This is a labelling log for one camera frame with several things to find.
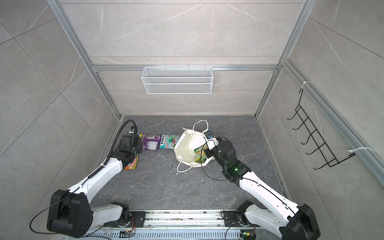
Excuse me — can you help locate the green apple candy packet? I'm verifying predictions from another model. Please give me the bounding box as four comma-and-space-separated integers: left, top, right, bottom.
194, 145, 208, 164

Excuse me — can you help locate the aluminium frame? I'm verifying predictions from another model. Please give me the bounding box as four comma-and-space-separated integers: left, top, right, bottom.
48, 1, 384, 185

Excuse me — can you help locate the orange blackcurrant candy packet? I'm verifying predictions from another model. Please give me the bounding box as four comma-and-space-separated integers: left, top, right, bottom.
125, 156, 139, 170

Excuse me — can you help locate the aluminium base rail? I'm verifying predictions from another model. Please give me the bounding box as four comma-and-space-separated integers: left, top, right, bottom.
82, 209, 268, 240

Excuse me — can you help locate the teal mint candy packet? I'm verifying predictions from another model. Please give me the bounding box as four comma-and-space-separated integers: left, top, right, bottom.
159, 134, 181, 149

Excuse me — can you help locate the white wire mesh basket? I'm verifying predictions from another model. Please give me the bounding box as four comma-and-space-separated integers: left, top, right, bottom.
141, 67, 214, 95

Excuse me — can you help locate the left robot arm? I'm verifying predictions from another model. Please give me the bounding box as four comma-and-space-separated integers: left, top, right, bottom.
45, 120, 143, 238

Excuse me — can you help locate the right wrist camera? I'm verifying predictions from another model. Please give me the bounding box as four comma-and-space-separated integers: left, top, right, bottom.
203, 130, 219, 150

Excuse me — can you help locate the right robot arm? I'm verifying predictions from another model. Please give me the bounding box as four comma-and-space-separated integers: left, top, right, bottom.
203, 138, 321, 240

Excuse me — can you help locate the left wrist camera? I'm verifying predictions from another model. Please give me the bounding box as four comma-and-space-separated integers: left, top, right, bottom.
129, 126, 138, 134

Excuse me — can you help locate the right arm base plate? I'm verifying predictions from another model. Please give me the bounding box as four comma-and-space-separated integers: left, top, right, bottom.
221, 211, 260, 228

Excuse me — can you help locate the black wire hook rack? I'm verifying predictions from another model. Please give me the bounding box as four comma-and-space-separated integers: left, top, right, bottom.
287, 89, 356, 170

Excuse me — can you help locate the purple snack packet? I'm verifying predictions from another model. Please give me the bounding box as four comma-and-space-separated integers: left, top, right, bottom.
140, 134, 161, 151

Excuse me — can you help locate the floral paper bag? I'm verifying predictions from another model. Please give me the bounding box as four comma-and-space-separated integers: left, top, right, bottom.
174, 120, 211, 174

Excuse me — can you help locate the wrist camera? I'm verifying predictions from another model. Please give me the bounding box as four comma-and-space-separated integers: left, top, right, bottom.
203, 130, 219, 150
129, 126, 138, 134

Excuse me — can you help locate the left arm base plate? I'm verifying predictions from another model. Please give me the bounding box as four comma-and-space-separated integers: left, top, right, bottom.
117, 211, 147, 228

